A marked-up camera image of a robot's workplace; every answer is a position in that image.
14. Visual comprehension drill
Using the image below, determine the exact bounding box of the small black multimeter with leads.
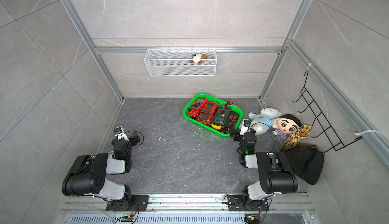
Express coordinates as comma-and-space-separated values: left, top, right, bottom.
226, 111, 239, 133

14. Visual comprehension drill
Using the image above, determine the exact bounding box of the dark green multimeter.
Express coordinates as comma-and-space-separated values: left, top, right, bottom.
211, 100, 234, 126

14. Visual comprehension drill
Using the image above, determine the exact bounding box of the red multimeter case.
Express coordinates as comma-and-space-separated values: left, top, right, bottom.
197, 102, 218, 124

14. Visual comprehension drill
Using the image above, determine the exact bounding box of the red multimeter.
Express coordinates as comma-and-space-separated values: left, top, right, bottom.
187, 97, 208, 117

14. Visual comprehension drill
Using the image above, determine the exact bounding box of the yellow multimeter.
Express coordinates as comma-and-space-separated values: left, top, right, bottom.
211, 122, 224, 130

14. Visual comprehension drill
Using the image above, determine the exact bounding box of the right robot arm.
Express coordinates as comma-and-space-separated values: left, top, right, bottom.
231, 120, 298, 205

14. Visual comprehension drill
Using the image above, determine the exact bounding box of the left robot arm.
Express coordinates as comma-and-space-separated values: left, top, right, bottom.
61, 126, 144, 204

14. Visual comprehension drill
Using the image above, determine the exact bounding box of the green plastic basket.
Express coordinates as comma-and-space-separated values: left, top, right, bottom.
182, 93, 243, 138

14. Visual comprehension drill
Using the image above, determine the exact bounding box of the white blue plush bear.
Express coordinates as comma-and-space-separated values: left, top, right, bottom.
248, 107, 282, 135

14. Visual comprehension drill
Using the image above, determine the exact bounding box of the cartoon boy plush doll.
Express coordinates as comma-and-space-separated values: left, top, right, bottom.
272, 114, 302, 138

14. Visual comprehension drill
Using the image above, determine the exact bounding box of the leopard print cloth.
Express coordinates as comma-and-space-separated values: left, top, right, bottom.
280, 125, 312, 152

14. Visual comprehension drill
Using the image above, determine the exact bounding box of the black fabric bag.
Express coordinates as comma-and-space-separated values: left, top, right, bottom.
285, 146, 324, 185

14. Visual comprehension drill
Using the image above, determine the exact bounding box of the small brown white plush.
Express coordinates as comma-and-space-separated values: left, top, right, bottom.
189, 53, 208, 65

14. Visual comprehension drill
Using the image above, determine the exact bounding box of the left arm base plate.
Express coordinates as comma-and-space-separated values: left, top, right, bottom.
105, 195, 149, 212

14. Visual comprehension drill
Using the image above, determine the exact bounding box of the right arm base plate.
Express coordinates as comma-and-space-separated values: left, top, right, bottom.
224, 195, 269, 212

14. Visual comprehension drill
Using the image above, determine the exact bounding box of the black wire wall rack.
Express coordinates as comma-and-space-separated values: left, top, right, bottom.
292, 71, 363, 153

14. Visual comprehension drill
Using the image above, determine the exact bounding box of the white wire wall basket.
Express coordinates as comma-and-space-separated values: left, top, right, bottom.
144, 48, 217, 77

